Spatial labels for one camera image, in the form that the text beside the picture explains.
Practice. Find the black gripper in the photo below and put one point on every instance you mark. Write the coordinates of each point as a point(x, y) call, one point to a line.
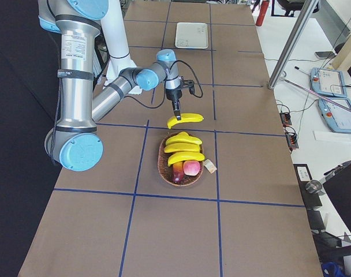
point(174, 95)

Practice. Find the yellow banana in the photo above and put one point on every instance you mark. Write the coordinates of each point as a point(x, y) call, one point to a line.
point(184, 118)
point(185, 156)
point(182, 137)
point(181, 147)

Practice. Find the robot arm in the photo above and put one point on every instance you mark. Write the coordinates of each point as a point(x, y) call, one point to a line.
point(73, 141)

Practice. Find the brown wicker basket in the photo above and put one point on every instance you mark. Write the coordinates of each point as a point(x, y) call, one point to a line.
point(166, 172)

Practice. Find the red pink apple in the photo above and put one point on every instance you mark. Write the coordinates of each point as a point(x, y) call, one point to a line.
point(191, 167)

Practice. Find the white paper price tag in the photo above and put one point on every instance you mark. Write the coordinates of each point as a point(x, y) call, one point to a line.
point(209, 165)

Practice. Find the cream bear tray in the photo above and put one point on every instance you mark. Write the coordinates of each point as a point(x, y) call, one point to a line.
point(191, 35)

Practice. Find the silver rod on stand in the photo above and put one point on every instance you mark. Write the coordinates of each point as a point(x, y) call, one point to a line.
point(317, 95)

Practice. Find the black marker pen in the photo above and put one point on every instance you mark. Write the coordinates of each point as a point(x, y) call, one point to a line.
point(302, 71)

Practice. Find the red fire extinguisher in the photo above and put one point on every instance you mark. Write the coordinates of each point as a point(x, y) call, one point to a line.
point(262, 12)

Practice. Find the upper blue teach pendant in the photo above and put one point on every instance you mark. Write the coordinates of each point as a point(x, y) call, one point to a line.
point(328, 82)

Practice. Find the blue teach pendant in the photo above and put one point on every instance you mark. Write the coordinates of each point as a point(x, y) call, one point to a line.
point(336, 118)
point(328, 82)

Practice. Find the lower blue teach pendant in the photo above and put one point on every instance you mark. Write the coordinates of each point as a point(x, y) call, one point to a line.
point(336, 118)

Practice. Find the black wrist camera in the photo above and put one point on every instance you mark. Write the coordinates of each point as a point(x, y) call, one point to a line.
point(188, 84)

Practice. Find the aluminium frame post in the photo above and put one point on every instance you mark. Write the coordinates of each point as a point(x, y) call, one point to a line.
point(300, 24)

